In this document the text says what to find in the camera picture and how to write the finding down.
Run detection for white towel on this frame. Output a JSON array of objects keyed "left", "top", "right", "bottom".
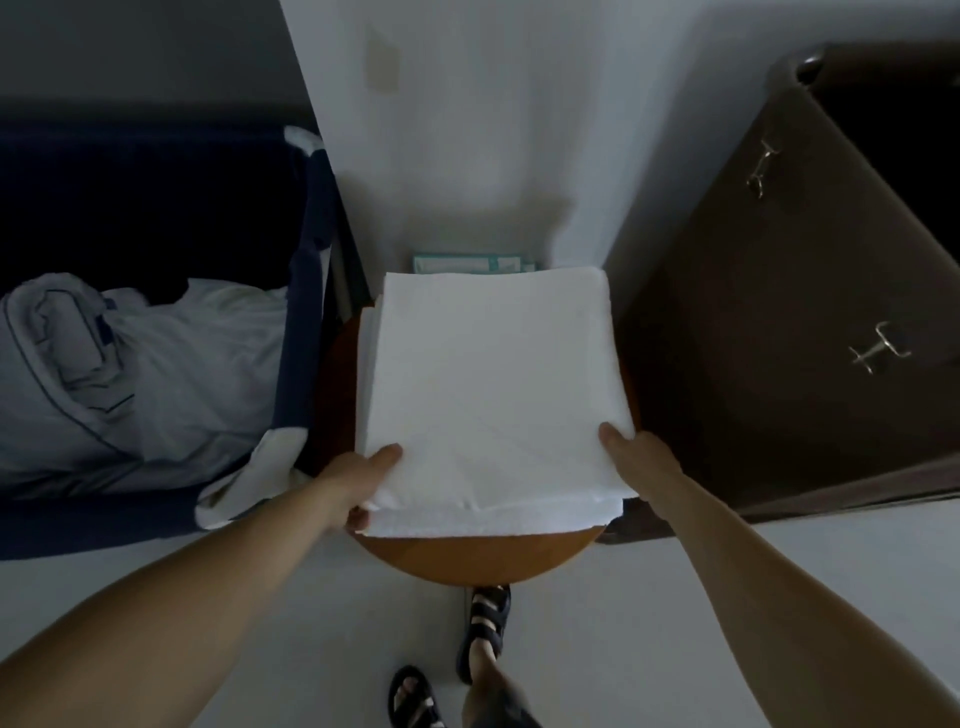
[
  {"left": 356, "top": 494, "right": 625, "bottom": 541},
  {"left": 363, "top": 268, "right": 640, "bottom": 513},
  {"left": 354, "top": 296, "right": 385, "bottom": 459}
]

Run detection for person's left hand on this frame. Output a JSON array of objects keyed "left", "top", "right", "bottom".
[{"left": 317, "top": 442, "right": 406, "bottom": 535}]

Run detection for person's leg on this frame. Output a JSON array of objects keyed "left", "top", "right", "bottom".
[{"left": 460, "top": 637, "right": 543, "bottom": 728}]

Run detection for person's right hand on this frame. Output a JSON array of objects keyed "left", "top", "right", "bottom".
[{"left": 597, "top": 421, "right": 690, "bottom": 528}]

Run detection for grey door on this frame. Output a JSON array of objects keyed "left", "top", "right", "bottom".
[{"left": 0, "top": 0, "right": 318, "bottom": 135}]

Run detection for person's right forearm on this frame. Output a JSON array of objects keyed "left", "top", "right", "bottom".
[{"left": 644, "top": 476, "right": 960, "bottom": 728}]

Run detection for teal white boxes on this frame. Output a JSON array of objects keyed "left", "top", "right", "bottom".
[{"left": 410, "top": 251, "right": 539, "bottom": 276}]

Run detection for person's left forearm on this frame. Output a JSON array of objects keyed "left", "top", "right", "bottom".
[{"left": 0, "top": 476, "right": 354, "bottom": 728}]

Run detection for navy laundry hamper white frame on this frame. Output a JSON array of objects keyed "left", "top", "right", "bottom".
[{"left": 0, "top": 122, "right": 370, "bottom": 562}]

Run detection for white pillowcase black piping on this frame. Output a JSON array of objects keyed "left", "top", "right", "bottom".
[{"left": 0, "top": 271, "right": 292, "bottom": 498}]

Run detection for black sandal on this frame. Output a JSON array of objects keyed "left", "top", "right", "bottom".
[
  {"left": 455, "top": 584, "right": 514, "bottom": 686},
  {"left": 386, "top": 664, "right": 445, "bottom": 728}
]

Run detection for round wooden side table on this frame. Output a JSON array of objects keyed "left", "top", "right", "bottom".
[{"left": 309, "top": 299, "right": 645, "bottom": 588}]

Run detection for brown housekeeping cart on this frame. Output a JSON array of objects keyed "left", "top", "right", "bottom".
[{"left": 598, "top": 41, "right": 960, "bottom": 547}]

